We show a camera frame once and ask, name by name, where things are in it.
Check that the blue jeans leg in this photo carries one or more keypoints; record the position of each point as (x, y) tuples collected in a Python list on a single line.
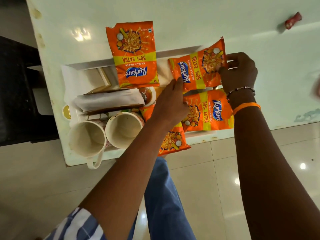
[(166, 202)]

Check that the blue white striped sleeve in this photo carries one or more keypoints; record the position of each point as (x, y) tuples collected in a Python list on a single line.
[(77, 226)]

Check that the person's left hand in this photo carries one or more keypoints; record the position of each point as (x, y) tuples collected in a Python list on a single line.
[(170, 104)]

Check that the rolled white paper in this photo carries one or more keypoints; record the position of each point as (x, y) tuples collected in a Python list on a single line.
[(108, 100)]

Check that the black furniture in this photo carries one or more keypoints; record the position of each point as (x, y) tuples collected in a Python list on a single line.
[(20, 97)]

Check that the person's right hand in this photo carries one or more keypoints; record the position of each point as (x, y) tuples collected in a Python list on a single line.
[(241, 73)]

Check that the person's left forearm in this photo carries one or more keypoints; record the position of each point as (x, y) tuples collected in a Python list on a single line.
[(130, 172)]

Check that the small round bowl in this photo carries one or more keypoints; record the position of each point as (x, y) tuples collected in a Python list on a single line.
[(148, 95)]

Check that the person's right fingers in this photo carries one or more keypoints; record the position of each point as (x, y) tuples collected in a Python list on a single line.
[(231, 56)]

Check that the white printed mug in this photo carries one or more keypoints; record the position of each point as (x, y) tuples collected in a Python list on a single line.
[(123, 129)]

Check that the person's right forearm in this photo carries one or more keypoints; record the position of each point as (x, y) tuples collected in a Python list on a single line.
[(270, 177)]

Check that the person's left fingers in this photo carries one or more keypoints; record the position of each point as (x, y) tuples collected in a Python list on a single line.
[(177, 84)]

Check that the orange wrist thread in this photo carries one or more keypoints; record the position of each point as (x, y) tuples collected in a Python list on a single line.
[(246, 106)]

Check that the red crumpled wrapper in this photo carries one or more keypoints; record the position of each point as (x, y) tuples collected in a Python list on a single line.
[(293, 20)]

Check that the white serving tray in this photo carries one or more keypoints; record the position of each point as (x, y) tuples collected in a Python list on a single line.
[(80, 77)]

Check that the orange snack packet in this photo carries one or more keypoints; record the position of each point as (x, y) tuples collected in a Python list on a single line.
[(197, 68), (172, 141), (134, 56), (212, 111)]

